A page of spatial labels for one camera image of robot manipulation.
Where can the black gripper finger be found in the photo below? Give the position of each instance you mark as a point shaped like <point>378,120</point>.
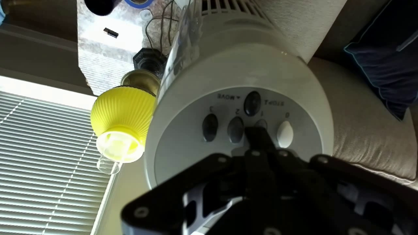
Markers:
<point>259,139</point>

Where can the white tower fan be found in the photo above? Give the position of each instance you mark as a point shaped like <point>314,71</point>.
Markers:
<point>233,67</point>

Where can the beige sofa cushion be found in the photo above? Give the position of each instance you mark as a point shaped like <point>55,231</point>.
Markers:
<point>366,133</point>

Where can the yellow shade oil lamp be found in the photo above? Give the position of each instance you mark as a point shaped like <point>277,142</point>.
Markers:
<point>120,116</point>

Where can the dark blue cloth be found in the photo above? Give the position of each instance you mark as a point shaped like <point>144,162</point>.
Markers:
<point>387,55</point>

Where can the marble side table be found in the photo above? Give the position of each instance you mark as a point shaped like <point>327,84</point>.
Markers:
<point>106,45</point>

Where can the white window blinds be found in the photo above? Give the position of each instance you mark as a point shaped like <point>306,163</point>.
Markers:
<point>49,178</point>

